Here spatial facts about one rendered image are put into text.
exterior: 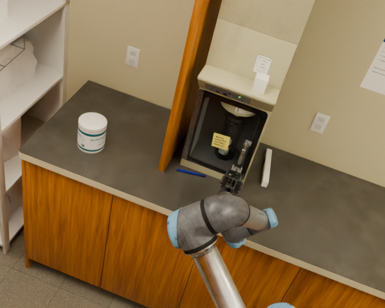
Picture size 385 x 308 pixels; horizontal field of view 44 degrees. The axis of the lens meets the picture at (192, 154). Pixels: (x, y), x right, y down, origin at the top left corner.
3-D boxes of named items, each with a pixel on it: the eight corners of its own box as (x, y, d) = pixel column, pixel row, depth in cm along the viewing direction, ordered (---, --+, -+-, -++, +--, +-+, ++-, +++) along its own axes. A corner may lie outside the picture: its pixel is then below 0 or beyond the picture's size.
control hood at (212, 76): (200, 84, 199) (205, 63, 193) (272, 109, 196) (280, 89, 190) (191, 96, 191) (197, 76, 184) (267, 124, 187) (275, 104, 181)
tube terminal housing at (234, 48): (194, 135, 248) (231, -4, 199) (252, 157, 245) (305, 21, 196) (179, 164, 229) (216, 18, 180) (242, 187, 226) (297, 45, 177)
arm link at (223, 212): (232, 181, 140) (272, 203, 184) (200, 195, 143) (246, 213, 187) (245, 218, 136) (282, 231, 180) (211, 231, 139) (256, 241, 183)
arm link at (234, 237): (255, 243, 180) (242, 222, 176) (228, 252, 183) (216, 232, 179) (254, 230, 187) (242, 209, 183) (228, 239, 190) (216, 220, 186)
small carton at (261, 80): (252, 84, 188) (257, 71, 184) (264, 88, 188) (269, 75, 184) (251, 90, 184) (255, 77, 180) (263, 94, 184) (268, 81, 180)
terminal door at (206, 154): (183, 157, 226) (200, 88, 200) (242, 180, 223) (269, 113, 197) (182, 159, 225) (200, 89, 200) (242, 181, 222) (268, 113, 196)
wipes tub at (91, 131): (84, 132, 233) (86, 108, 223) (109, 142, 231) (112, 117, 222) (71, 148, 223) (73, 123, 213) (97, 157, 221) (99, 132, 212)
